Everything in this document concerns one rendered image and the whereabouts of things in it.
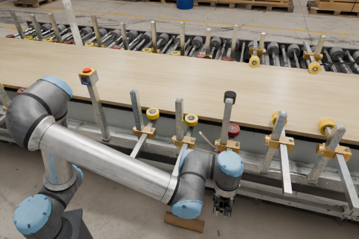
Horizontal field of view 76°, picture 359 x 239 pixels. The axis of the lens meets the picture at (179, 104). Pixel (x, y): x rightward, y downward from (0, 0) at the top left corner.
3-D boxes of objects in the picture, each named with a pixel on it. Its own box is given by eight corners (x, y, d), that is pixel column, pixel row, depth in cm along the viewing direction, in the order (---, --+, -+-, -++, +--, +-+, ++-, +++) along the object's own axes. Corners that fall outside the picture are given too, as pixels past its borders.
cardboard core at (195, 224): (203, 229, 168) (163, 218, 174) (202, 234, 172) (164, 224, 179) (204, 218, 174) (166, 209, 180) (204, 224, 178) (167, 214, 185)
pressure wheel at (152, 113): (162, 125, 151) (161, 112, 144) (151, 130, 148) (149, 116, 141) (156, 118, 156) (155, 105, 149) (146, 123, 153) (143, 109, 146)
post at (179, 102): (182, 161, 146) (181, 101, 117) (177, 160, 147) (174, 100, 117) (184, 157, 149) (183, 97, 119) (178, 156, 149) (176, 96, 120)
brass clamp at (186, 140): (193, 150, 135) (193, 144, 131) (171, 146, 137) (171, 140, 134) (195, 143, 139) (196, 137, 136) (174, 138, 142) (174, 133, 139)
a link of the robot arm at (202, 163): (176, 168, 77) (213, 175, 75) (182, 143, 86) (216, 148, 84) (176, 184, 83) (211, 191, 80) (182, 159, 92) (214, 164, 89)
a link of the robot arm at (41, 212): (19, 241, 105) (0, 223, 95) (44, 206, 119) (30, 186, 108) (48, 249, 103) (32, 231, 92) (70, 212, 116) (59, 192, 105)
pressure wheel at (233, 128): (236, 147, 135) (239, 133, 128) (223, 144, 137) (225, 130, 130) (237, 137, 141) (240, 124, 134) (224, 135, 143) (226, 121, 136)
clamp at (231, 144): (237, 154, 128) (239, 149, 125) (213, 150, 131) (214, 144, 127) (239, 147, 132) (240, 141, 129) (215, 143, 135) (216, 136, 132)
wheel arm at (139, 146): (129, 175, 119) (127, 170, 117) (123, 174, 120) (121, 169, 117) (157, 121, 152) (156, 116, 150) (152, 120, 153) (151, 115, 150)
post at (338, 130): (311, 190, 130) (347, 129, 101) (304, 189, 131) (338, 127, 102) (310, 185, 133) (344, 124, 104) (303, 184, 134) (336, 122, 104)
